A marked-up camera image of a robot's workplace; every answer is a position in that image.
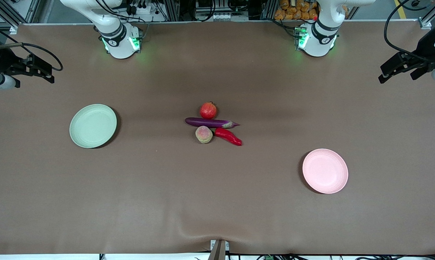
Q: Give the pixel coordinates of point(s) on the black caster wheel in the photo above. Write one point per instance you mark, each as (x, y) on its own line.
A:
(416, 3)

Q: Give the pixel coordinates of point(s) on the grey metal table bracket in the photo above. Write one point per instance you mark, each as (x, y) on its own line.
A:
(219, 251)

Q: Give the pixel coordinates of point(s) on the pale green plate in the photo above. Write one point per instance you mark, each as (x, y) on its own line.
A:
(93, 126)

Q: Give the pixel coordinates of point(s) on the white power strip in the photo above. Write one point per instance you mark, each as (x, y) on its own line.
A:
(143, 10)

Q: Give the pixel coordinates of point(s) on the aluminium frame post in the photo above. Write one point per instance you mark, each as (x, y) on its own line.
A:
(425, 23)
(13, 28)

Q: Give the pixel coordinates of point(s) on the brown table cloth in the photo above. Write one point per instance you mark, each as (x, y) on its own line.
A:
(217, 202)

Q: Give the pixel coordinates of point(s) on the pink plate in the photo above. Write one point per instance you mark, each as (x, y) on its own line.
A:
(325, 171)

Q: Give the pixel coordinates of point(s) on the pink yellow peach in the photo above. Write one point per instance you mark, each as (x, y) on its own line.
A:
(203, 134)

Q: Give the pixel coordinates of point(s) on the red pomegranate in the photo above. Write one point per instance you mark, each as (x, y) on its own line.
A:
(208, 111)

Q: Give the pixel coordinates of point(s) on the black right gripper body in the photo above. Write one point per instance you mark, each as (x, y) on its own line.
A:
(0, 57)

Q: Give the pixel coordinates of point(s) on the white terminal block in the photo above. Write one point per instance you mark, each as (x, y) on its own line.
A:
(228, 17)

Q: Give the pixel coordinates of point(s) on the bag of orange fruit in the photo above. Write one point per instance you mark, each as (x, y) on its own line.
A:
(297, 11)

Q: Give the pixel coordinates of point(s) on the purple eggplant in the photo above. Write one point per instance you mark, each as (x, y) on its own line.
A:
(206, 122)

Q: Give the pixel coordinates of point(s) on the red chili pepper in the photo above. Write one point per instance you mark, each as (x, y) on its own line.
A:
(228, 136)

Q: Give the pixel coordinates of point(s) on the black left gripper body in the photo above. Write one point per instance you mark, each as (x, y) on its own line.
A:
(425, 51)

